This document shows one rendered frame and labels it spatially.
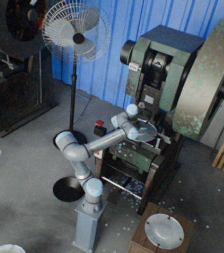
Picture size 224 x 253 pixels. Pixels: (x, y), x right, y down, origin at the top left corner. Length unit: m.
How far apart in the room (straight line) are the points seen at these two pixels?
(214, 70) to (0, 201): 2.08
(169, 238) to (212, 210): 0.91
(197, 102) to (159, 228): 1.03
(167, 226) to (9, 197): 1.42
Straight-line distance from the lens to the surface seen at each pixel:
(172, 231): 2.45
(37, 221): 2.79
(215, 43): 1.93
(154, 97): 2.36
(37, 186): 3.02
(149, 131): 2.52
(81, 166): 2.09
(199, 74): 1.86
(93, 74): 4.15
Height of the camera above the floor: 2.28
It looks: 38 degrees down
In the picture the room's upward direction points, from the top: 10 degrees clockwise
